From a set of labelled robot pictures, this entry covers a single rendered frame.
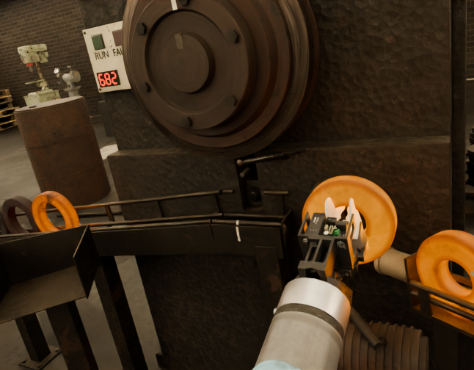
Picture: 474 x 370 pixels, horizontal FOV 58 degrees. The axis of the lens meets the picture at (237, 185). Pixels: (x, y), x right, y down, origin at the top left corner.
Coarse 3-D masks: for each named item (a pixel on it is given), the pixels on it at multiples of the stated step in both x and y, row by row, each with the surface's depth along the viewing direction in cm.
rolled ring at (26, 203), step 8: (8, 200) 151; (16, 200) 149; (24, 200) 149; (8, 208) 153; (24, 208) 148; (8, 216) 155; (32, 216) 148; (8, 224) 157; (16, 224) 158; (32, 224) 150; (16, 232) 156; (24, 232) 158; (32, 232) 152
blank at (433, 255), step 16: (432, 240) 74; (448, 240) 71; (464, 240) 69; (432, 256) 75; (448, 256) 72; (464, 256) 69; (432, 272) 76; (448, 272) 76; (448, 288) 75; (464, 288) 75
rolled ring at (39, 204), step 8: (48, 192) 141; (56, 192) 141; (40, 200) 142; (48, 200) 140; (56, 200) 138; (64, 200) 139; (32, 208) 146; (40, 208) 145; (64, 208) 138; (72, 208) 140; (40, 216) 146; (64, 216) 140; (72, 216) 139; (40, 224) 147; (48, 224) 148; (72, 224) 140
